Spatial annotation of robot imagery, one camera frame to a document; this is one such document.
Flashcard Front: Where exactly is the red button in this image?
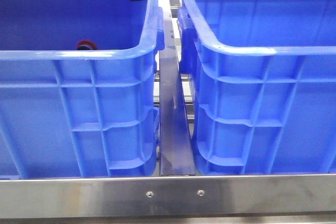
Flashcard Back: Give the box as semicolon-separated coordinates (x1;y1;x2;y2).
76;40;98;50

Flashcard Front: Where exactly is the blue crate front right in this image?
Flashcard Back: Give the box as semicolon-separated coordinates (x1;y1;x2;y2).
178;0;335;175

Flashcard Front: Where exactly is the blue crate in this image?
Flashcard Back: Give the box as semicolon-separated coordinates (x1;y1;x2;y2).
178;0;335;175
1;0;164;179

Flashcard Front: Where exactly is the blue crate front left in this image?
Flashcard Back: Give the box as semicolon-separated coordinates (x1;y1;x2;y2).
1;0;164;179

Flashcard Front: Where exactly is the steel front rail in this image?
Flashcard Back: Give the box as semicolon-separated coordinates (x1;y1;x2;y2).
1;174;335;219

